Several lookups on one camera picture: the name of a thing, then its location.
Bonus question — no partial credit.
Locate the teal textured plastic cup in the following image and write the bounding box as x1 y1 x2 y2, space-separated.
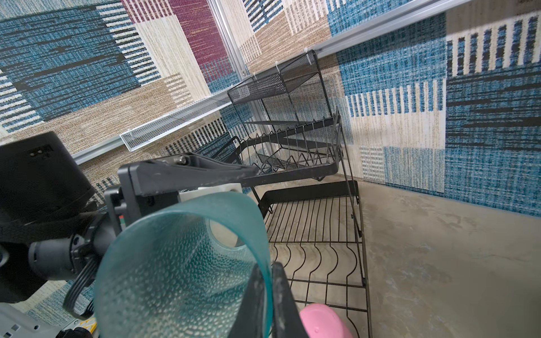
94 192 273 337

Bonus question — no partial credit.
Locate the black wire dish rack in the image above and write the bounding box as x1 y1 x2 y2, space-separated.
215 114 373 337

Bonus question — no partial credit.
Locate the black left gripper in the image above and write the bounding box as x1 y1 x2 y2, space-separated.
104 153 259 230

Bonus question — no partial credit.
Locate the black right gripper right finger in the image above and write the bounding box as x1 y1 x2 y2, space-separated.
272 261 309 338

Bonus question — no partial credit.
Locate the pink plastic cup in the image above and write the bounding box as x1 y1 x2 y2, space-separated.
300 304 353 338

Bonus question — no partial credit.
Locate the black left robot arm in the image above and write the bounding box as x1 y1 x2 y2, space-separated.
1 132 257 320

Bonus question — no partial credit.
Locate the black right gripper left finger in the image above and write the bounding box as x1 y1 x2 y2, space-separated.
228 264 272 338

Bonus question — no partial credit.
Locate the black mesh shelf unit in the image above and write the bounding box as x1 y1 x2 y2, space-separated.
228 50 333 126

